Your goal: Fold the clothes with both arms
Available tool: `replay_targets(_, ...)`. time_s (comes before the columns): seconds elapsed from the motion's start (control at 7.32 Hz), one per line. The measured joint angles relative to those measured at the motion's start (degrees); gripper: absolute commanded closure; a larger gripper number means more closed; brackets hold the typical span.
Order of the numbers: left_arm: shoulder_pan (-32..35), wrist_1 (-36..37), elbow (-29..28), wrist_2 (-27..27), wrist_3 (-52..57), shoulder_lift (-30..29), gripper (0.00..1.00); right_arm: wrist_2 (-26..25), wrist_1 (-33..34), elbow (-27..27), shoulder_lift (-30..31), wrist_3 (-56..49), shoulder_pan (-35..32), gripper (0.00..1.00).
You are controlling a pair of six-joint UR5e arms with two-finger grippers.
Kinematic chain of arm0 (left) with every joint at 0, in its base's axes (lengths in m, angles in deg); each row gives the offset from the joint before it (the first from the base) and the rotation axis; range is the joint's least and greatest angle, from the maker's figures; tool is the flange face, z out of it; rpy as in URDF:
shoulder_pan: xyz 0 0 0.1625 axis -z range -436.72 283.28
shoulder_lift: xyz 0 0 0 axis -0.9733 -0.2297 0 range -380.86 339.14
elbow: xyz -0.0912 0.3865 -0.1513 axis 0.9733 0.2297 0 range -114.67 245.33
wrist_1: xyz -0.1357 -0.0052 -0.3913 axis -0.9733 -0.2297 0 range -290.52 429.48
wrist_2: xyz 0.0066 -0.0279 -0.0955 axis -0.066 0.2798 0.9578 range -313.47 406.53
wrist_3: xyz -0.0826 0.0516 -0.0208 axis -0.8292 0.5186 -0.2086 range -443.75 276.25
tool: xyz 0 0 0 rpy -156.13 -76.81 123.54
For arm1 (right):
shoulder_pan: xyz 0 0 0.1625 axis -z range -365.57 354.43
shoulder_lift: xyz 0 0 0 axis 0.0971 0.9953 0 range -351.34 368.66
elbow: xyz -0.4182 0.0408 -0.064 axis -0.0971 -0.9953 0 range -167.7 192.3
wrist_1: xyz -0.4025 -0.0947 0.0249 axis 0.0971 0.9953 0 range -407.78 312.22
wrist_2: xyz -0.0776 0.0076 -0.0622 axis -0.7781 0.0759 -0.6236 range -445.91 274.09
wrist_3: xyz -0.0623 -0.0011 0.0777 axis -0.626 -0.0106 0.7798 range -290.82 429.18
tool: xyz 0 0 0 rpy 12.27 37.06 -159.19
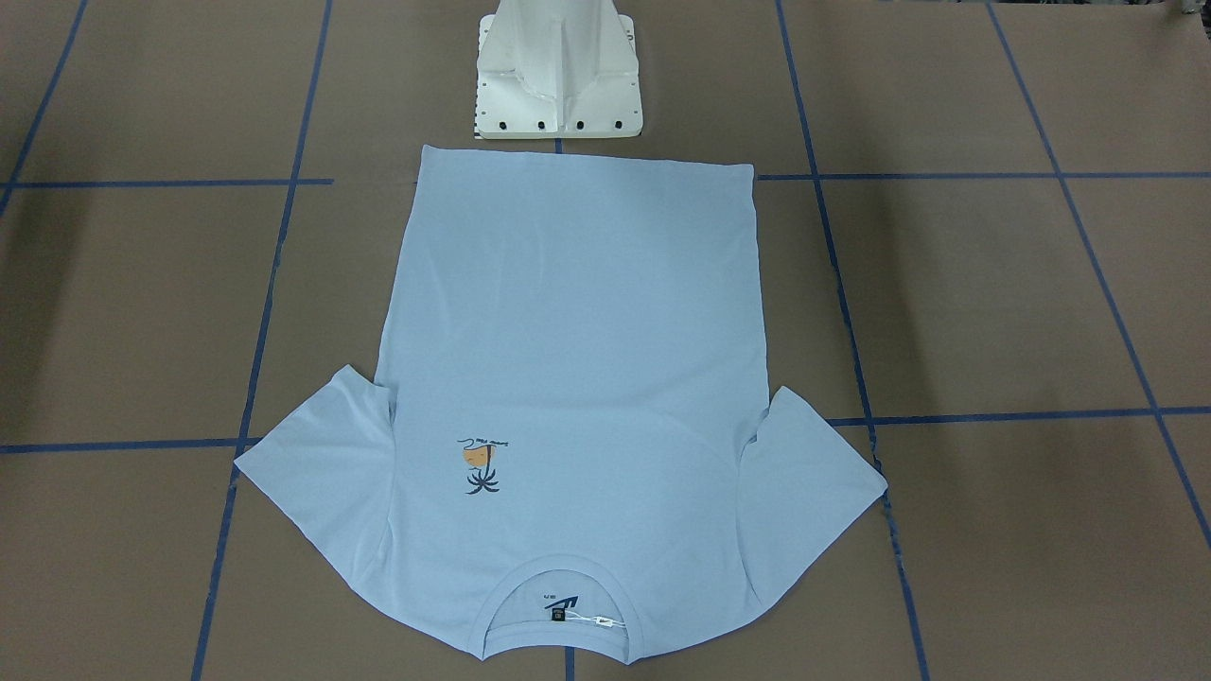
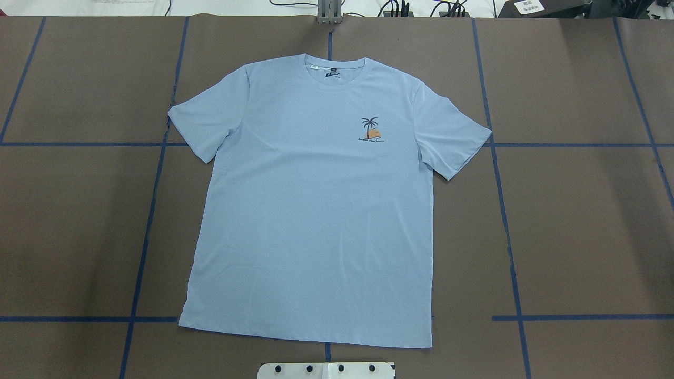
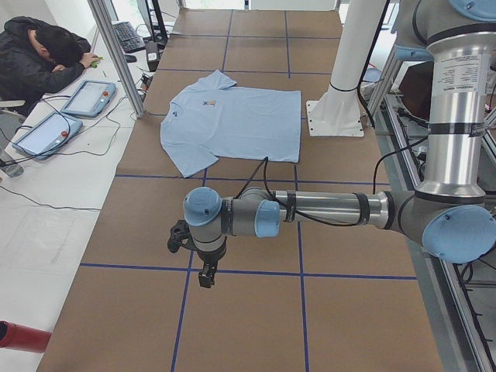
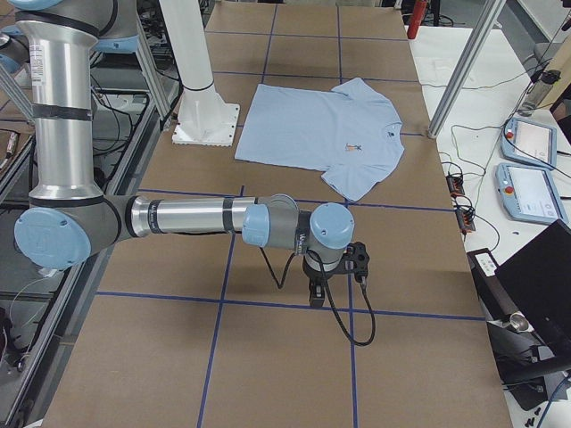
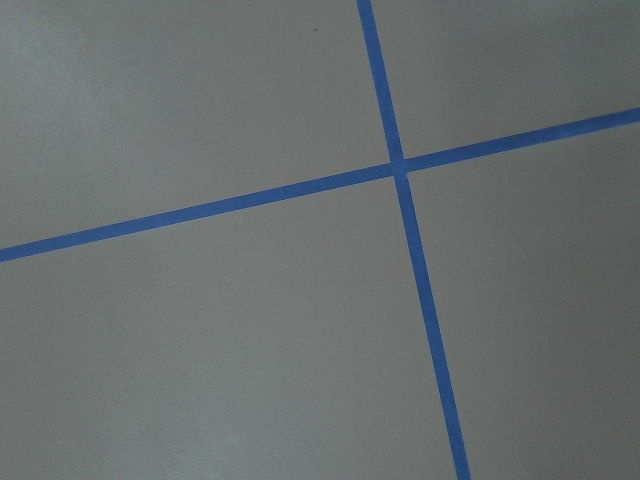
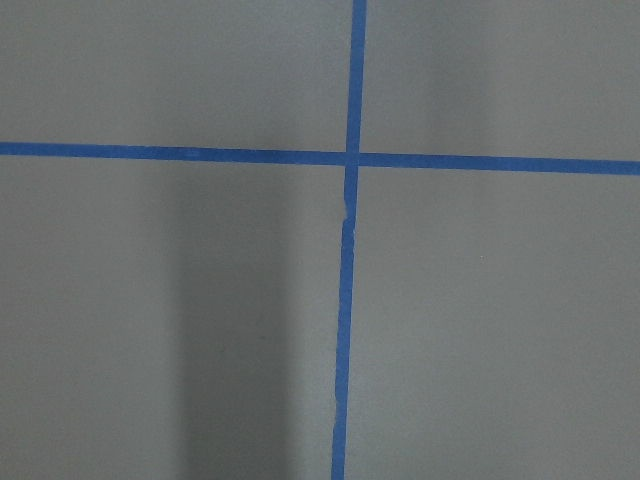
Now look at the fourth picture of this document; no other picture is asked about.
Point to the light blue t-shirt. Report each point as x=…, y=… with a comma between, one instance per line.
x=351, y=134

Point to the black laptop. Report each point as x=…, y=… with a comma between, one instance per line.
x=537, y=279

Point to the aluminium frame post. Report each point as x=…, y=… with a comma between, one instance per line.
x=467, y=59

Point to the upper blue teach pendant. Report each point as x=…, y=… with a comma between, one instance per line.
x=529, y=142

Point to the orange circuit board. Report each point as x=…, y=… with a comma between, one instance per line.
x=455, y=185
x=465, y=217

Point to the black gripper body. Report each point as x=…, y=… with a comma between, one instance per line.
x=313, y=277

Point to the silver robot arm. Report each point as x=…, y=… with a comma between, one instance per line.
x=70, y=218

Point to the upper orange circuit board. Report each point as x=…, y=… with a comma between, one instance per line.
x=455, y=185

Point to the lower orange circuit board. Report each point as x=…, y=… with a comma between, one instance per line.
x=465, y=217

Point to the red fire extinguisher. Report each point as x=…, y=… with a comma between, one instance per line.
x=416, y=18

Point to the white camera pedestal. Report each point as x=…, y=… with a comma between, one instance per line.
x=204, y=118

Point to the clear water bottle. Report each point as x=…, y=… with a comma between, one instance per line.
x=539, y=91

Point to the lower blue teach pendant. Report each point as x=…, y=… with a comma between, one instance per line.
x=528, y=194

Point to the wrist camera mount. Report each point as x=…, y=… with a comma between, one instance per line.
x=355, y=262

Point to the aluminium frame rack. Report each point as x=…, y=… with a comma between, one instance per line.
x=130, y=107

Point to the blue teach pendant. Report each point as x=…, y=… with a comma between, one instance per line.
x=528, y=194
x=529, y=142

